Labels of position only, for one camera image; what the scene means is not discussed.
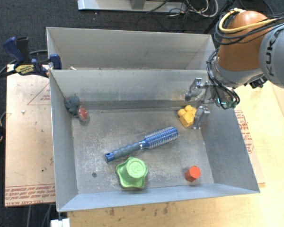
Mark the red round disc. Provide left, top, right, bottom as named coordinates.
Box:
left=76, top=105, right=90, bottom=123

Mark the blue hairbrush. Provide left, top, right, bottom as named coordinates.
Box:
left=105, top=126, right=179, bottom=163

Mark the yellow toy block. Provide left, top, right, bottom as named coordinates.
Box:
left=177, top=105, right=197, bottom=128

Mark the grey metal bin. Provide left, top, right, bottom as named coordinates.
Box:
left=46, top=26, right=261, bottom=213

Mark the green star-shaped cup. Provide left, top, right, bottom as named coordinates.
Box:
left=115, top=157, right=149, bottom=190

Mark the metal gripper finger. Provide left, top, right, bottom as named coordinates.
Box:
left=185, top=77, right=204, bottom=102
left=191, top=105, right=212, bottom=130

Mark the orange hexagonal block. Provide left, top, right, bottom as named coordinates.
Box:
left=184, top=166, right=202, bottom=183

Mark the brown cardboard board, red print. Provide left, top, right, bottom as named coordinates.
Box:
left=4, top=64, right=267, bottom=208

